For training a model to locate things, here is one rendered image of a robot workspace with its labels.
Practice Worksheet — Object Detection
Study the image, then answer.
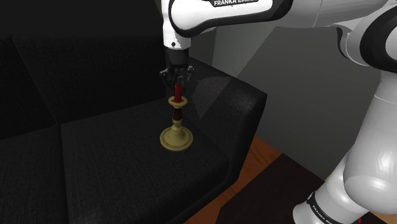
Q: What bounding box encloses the black fabric sofa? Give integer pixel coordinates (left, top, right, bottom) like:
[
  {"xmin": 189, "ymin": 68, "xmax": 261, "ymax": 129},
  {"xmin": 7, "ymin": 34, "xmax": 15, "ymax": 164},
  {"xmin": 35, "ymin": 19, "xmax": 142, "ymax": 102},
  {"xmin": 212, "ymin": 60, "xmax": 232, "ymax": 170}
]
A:
[{"xmin": 0, "ymin": 34, "xmax": 268, "ymax": 224}]

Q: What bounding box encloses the brass candlestick with red candle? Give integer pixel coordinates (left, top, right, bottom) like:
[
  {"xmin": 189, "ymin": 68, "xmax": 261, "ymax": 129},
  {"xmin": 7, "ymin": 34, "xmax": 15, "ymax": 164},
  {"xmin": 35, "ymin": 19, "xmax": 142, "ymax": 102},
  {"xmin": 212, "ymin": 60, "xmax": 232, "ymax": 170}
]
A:
[{"xmin": 159, "ymin": 83, "xmax": 194, "ymax": 152}]

